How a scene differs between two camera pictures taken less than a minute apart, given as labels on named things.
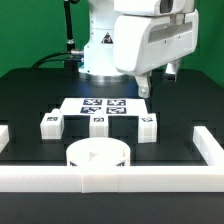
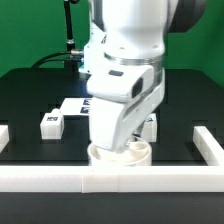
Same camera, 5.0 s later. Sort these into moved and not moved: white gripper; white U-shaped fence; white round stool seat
Moved: white gripper; white round stool seat
Not moved: white U-shaped fence
